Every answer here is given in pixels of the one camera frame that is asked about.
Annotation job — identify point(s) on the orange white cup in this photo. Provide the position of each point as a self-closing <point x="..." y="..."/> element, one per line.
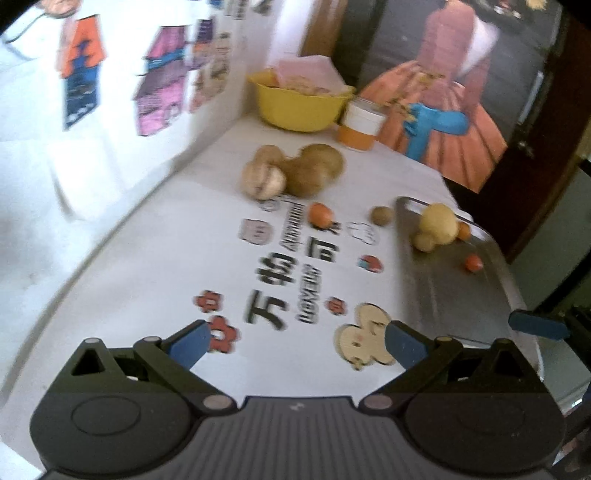
<point x="361" y="124"/>

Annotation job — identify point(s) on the small brown longan fruit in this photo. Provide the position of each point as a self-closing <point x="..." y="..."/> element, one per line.
<point x="381" y="215"/>

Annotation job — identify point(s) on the fruits in yellow bowl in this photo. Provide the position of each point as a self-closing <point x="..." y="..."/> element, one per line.
<point x="305" y="86"/>

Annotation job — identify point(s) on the yellow lemon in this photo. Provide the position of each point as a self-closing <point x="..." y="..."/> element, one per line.
<point x="439" y="221"/>

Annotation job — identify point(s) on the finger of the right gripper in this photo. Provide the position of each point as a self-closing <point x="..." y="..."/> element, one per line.
<point x="532" y="324"/>

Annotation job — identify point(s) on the colourful houses drawing paper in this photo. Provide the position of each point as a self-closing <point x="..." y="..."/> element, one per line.
<point x="129" y="72"/>

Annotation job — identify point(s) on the small orange kumquat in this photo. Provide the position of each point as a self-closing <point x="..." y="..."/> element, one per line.
<point x="320" y="216"/>

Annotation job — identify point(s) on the small yellow-brown fruit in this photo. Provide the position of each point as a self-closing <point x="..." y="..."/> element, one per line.
<point x="424" y="242"/>

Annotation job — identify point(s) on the wooden door frame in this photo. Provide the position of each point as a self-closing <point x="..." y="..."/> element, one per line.
<point x="324" y="27"/>

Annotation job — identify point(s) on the brown-green pear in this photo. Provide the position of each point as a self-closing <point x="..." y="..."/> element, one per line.
<point x="306" y="176"/>
<point x="326" y="156"/>

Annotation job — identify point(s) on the white printed table mat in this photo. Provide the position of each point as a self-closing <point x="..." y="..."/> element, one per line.
<point x="198" y="248"/>

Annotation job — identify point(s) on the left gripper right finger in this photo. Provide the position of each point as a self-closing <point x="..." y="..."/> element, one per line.
<point x="425" y="362"/>

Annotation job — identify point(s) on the silver metal tray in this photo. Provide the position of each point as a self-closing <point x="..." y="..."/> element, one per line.
<point x="442" y="298"/>

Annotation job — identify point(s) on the pink paper in bowl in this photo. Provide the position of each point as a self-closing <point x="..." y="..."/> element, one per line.
<point x="317" y="69"/>

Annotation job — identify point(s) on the girl poster painting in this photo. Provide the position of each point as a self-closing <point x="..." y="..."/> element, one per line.
<point x="458" y="78"/>

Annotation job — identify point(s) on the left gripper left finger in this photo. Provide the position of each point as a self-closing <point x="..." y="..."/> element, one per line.
<point x="169" y="361"/>

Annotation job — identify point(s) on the small red-orange kumquat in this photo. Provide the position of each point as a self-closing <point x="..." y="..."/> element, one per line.
<point x="473" y="263"/>

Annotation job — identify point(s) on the yellow plastic bowl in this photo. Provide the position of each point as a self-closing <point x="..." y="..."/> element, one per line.
<point x="292" y="111"/>

